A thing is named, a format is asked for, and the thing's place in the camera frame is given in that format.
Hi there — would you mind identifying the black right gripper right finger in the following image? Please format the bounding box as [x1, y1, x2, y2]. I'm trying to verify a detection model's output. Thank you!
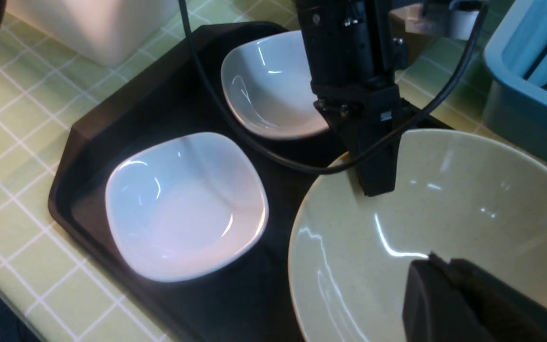
[402, 253, 547, 342]

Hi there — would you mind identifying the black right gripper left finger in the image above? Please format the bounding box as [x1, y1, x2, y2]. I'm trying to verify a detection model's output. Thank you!
[342, 119, 399, 197]

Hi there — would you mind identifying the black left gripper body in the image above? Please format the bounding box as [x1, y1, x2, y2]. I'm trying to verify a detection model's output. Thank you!
[310, 36, 408, 143]

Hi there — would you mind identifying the white square dish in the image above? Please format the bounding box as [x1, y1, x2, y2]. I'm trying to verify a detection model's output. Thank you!
[105, 132, 269, 282]
[221, 30, 329, 140]

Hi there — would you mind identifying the beige noodle bowl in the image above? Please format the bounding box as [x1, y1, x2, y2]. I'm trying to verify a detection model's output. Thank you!
[288, 129, 547, 342]

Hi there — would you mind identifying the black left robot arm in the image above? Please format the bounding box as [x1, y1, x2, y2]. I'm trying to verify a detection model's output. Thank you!
[295, 0, 407, 161]

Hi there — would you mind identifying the blue chopstick bin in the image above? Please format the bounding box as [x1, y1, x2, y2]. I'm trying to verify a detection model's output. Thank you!
[482, 0, 547, 162]

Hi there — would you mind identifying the large white plastic tub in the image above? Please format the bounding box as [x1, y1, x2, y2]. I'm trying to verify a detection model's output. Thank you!
[6, 0, 179, 67]

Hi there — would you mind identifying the green checked tablecloth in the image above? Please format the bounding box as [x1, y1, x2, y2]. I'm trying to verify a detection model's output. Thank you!
[0, 0, 547, 342]

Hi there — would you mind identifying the black camera cable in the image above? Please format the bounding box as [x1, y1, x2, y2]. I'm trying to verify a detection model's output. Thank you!
[178, 0, 489, 175]

